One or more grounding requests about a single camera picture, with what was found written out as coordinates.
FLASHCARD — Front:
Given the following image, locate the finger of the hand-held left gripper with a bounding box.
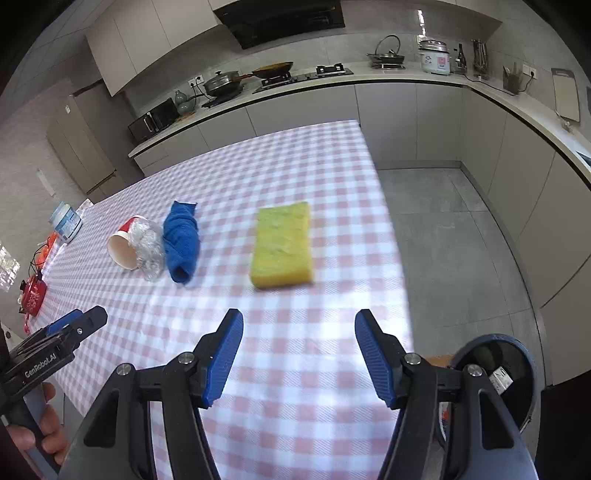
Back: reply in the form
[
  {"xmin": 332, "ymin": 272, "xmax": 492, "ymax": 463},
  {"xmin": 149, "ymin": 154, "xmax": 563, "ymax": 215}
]
[
  {"xmin": 28, "ymin": 310, "xmax": 85, "ymax": 342},
  {"xmin": 69, "ymin": 305, "xmax": 108, "ymax": 347}
]

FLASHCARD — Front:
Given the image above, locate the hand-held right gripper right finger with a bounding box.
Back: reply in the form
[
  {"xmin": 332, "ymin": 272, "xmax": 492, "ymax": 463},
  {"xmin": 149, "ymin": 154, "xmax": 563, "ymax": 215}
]
[{"xmin": 354, "ymin": 309, "xmax": 541, "ymax": 480}]

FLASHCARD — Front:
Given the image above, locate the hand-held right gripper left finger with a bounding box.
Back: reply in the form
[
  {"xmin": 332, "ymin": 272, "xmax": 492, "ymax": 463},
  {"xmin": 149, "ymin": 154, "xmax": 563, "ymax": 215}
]
[{"xmin": 70, "ymin": 309, "xmax": 245, "ymax": 480}]

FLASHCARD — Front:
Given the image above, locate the dark round trash bin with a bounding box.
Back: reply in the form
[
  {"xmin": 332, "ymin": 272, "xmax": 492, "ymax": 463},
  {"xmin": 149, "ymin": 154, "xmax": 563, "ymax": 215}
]
[{"xmin": 434, "ymin": 333, "xmax": 539, "ymax": 446}]

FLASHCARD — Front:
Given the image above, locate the person's left hand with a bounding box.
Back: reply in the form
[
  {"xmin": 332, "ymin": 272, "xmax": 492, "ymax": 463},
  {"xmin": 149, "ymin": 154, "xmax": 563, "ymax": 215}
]
[{"xmin": 7, "ymin": 382, "xmax": 71, "ymax": 480}]

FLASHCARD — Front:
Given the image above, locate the red box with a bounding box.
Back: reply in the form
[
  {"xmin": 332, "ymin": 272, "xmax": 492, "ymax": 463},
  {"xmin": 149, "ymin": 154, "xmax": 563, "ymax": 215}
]
[{"xmin": 21, "ymin": 274, "xmax": 48, "ymax": 317}]

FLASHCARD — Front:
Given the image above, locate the orange object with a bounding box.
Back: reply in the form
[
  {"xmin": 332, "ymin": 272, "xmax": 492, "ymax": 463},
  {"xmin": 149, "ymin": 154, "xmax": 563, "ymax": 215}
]
[{"xmin": 37, "ymin": 233, "xmax": 61, "ymax": 266}]

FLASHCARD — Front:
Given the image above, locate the red white paper cup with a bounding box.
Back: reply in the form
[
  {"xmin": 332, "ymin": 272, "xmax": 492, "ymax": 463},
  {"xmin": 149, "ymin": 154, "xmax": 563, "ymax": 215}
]
[{"xmin": 107, "ymin": 215, "xmax": 148, "ymax": 271}]

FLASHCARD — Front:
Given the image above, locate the crushed clear plastic bottle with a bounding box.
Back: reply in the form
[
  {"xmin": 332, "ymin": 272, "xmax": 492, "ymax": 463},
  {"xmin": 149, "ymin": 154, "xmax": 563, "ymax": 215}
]
[{"xmin": 128, "ymin": 219, "xmax": 166, "ymax": 282}]

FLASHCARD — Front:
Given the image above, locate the white jar with blue label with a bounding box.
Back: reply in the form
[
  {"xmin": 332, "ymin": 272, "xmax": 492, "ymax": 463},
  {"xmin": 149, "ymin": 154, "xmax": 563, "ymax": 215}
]
[{"xmin": 49, "ymin": 202, "xmax": 83, "ymax": 243}]

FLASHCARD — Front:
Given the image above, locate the blue cloth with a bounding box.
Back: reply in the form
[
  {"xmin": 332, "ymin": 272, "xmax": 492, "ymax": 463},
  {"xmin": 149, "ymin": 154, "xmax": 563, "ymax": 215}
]
[{"xmin": 163, "ymin": 200, "xmax": 200, "ymax": 284}]

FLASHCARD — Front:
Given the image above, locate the yellow green sponge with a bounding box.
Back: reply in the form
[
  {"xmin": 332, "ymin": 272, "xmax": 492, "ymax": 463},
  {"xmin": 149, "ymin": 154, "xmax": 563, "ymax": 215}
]
[{"xmin": 250, "ymin": 201, "xmax": 315, "ymax": 290}]

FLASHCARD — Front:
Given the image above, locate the beige refrigerator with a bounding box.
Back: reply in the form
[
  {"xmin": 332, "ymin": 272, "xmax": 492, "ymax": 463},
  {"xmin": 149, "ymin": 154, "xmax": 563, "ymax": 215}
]
[{"xmin": 46, "ymin": 80, "xmax": 144, "ymax": 197}]

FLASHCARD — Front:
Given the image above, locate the black microwave oven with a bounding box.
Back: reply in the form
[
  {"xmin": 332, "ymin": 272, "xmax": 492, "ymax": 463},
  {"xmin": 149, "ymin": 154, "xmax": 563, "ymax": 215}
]
[{"xmin": 128, "ymin": 98, "xmax": 178, "ymax": 144}]

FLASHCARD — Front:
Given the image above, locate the black induction cooker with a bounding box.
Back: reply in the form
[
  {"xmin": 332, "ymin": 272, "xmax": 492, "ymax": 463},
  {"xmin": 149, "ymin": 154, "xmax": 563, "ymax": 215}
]
[{"xmin": 201, "ymin": 90, "xmax": 245, "ymax": 109}]

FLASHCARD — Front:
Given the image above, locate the steel pot with lid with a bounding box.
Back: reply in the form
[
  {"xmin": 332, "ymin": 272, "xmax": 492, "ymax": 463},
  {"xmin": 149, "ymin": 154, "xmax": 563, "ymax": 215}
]
[{"xmin": 202, "ymin": 70, "xmax": 252, "ymax": 97}]

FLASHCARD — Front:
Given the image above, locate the black frying pan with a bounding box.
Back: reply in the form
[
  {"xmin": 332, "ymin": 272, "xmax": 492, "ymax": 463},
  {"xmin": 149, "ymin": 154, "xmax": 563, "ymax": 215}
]
[{"xmin": 252, "ymin": 61, "xmax": 294, "ymax": 79}]

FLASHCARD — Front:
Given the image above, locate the black gas stove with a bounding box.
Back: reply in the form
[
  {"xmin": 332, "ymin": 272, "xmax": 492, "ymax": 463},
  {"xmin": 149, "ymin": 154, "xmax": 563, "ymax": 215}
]
[{"xmin": 259, "ymin": 66, "xmax": 354, "ymax": 89}]

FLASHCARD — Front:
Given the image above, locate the wok with glass lid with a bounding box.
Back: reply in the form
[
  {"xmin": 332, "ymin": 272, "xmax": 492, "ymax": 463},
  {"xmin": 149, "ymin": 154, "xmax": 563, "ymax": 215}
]
[{"xmin": 367, "ymin": 34, "xmax": 406, "ymax": 70}]

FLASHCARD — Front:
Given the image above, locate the white rice cooker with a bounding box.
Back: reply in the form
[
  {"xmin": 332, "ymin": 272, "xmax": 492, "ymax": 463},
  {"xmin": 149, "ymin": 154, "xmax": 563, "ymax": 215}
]
[{"xmin": 419, "ymin": 39, "xmax": 451, "ymax": 75}]

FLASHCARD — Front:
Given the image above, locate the grey utensil holder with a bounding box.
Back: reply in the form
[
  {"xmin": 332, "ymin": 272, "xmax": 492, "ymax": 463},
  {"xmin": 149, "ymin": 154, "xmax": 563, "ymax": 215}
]
[{"xmin": 502, "ymin": 62, "xmax": 525, "ymax": 94}]

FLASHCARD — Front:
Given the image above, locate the metal utensil rack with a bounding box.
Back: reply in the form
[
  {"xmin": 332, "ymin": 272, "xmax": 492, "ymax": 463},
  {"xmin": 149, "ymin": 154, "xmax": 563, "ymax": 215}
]
[{"xmin": 471, "ymin": 38, "xmax": 490, "ymax": 80}]

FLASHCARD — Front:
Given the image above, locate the grey cutting board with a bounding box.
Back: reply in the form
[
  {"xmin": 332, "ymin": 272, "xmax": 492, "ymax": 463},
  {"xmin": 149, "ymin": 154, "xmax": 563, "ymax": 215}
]
[{"xmin": 551, "ymin": 68, "xmax": 580, "ymax": 123}]

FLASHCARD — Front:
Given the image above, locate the black range hood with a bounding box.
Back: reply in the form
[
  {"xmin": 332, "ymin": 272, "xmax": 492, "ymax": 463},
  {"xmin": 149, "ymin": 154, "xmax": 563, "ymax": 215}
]
[{"xmin": 213, "ymin": 0, "xmax": 346, "ymax": 50}]

